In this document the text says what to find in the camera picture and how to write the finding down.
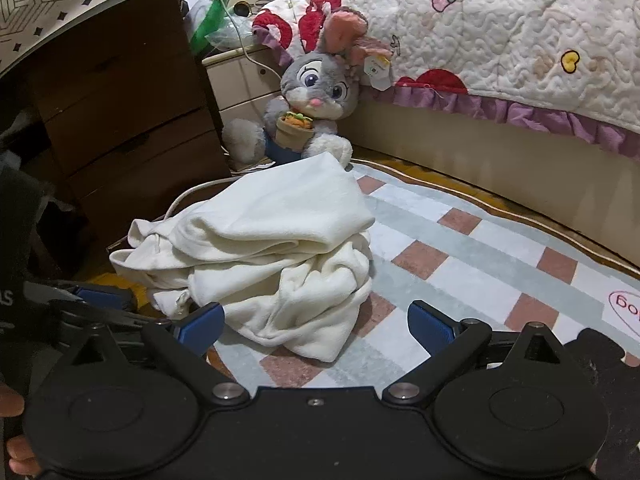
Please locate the beige bed frame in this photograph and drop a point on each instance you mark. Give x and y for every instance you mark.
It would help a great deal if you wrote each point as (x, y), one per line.
(500, 160)

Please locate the brown wooden dresser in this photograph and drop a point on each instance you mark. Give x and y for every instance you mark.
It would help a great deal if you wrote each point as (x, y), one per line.
(125, 110)

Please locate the person's left hand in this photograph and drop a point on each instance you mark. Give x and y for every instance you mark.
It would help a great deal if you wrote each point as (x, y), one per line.
(12, 402)

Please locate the checkered cartoon rug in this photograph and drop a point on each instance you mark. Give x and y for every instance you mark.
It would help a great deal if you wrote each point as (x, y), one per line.
(500, 260)

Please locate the white paper hang tag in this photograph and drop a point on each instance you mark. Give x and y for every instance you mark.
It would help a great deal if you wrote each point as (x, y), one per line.
(377, 72)

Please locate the beige nightstand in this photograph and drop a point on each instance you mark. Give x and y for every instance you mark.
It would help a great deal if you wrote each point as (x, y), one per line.
(235, 85)

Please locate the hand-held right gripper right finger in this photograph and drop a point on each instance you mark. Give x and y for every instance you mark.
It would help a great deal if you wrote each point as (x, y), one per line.
(431, 327)

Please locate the white fleece garment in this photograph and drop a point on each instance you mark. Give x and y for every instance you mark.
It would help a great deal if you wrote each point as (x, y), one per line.
(280, 220)

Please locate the white quilted red-print bedspread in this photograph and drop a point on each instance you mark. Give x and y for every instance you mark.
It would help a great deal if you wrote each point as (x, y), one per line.
(500, 25)

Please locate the grey plush rabbit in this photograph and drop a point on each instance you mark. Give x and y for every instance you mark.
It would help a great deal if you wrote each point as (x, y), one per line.
(315, 80)

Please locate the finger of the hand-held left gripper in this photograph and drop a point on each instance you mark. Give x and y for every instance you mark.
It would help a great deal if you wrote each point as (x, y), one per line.
(115, 319)
(107, 297)

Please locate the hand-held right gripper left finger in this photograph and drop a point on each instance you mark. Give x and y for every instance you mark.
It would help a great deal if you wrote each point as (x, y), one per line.
(202, 327)

